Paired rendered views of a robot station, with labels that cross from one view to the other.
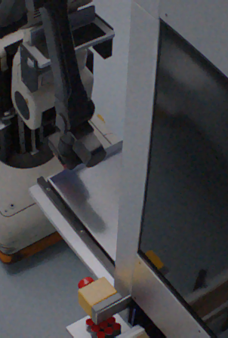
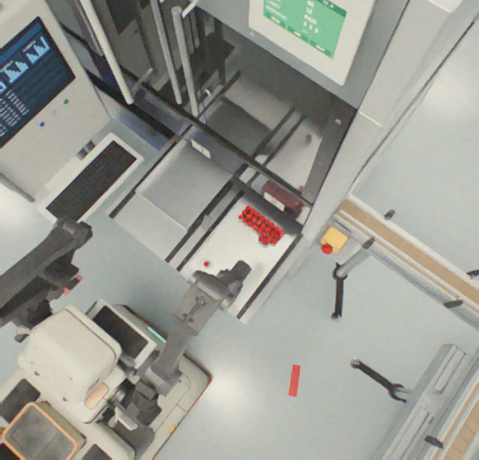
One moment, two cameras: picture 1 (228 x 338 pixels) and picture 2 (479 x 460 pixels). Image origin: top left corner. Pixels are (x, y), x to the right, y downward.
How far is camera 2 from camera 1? 1.24 m
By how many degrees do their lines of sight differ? 44
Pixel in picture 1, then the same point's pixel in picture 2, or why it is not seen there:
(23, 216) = (185, 368)
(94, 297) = (341, 237)
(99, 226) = (259, 267)
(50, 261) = (190, 351)
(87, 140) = (241, 270)
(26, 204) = not seen: hidden behind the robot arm
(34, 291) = (219, 353)
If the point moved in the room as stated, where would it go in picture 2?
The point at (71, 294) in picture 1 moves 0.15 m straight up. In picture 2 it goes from (212, 328) to (210, 326)
